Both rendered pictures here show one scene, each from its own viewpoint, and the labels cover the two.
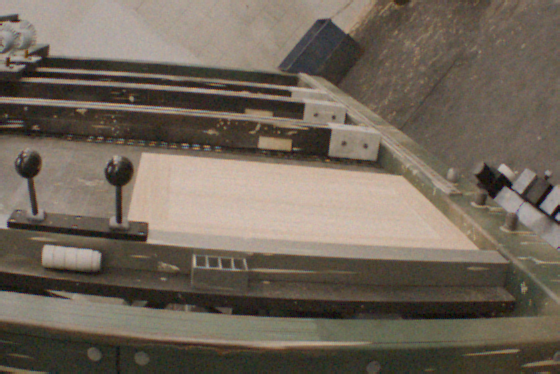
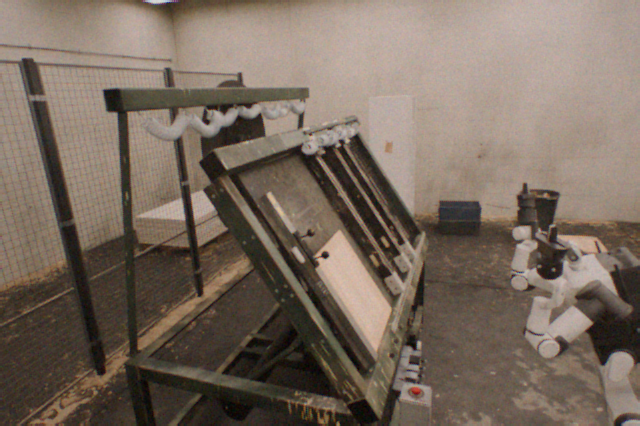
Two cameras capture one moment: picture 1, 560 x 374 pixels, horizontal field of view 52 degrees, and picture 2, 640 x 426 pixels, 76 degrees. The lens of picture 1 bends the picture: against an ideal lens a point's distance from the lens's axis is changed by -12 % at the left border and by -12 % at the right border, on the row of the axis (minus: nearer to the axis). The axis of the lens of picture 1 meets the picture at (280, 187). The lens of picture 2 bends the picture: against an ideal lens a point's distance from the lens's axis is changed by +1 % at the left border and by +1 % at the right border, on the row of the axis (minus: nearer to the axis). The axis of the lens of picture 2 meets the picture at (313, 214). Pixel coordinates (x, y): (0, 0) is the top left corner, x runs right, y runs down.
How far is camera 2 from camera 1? 1.14 m
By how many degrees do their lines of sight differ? 12
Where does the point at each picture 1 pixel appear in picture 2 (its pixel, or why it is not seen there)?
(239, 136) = (368, 248)
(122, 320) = (296, 286)
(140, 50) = (396, 137)
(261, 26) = (455, 175)
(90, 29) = (389, 105)
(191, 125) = (360, 232)
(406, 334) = (333, 343)
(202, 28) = (433, 149)
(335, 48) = (468, 221)
